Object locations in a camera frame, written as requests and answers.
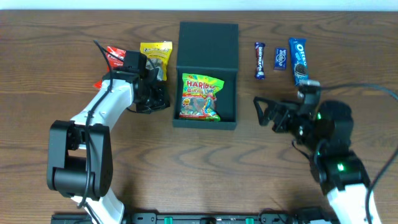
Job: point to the yellow Hacks candy bag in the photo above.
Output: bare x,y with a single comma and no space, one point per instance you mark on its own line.
158,54

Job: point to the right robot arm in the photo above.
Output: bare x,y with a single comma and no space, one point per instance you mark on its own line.
325,128

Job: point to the dark green open box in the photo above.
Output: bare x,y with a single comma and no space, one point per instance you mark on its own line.
210,49

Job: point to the blue Oreo cookie pack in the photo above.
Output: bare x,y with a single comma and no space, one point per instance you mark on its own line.
298,59

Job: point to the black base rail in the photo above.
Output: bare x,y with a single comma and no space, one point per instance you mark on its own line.
264,218

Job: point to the purple Dairy Milk bar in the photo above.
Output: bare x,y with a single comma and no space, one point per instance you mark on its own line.
259,48

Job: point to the blue Eclipse mint pack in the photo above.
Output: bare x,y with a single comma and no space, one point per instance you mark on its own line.
280,58

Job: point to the green Haribo worms bag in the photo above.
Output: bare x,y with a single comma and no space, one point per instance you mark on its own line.
199,97

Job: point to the red Hacks candy bag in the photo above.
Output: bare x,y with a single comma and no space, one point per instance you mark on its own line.
115,56

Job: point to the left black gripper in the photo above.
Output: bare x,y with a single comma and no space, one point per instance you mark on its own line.
158,94

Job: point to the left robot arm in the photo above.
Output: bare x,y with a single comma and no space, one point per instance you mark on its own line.
80,161

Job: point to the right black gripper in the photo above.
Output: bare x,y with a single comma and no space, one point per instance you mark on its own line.
282,115

